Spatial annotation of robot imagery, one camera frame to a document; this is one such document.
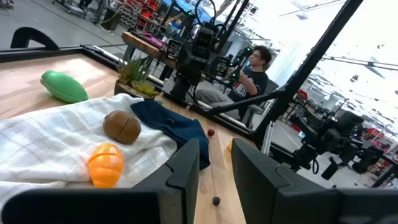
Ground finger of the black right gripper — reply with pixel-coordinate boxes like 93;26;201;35
216;55;231;78
166;39;183;60

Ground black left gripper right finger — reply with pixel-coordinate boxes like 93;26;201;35
231;138;398;224

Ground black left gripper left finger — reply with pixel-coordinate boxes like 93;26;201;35
1;138;200;224

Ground orange toy fruit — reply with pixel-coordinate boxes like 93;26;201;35
88;142;125;189

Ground navy blue cloth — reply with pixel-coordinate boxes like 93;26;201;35
130;100;211;170

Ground brown toy kiwi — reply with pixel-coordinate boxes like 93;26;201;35
102;110;142;145

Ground person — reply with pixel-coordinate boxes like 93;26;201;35
195;45;273;121

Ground background wooden workbench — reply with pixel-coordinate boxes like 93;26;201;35
121;30;178;68

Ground red parts rack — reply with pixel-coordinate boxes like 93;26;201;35
118;0;162;32

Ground potted succulent plant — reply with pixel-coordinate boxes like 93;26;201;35
114;55;160;100

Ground grey office chair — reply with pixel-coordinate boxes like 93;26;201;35
242;79;280;128

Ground white checked cloth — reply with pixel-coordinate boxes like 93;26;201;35
0;93;178;212

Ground black aluminium table frame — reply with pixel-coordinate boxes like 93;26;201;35
0;0;364;150

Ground black arched bracket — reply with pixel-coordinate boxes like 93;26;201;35
10;26;60;51

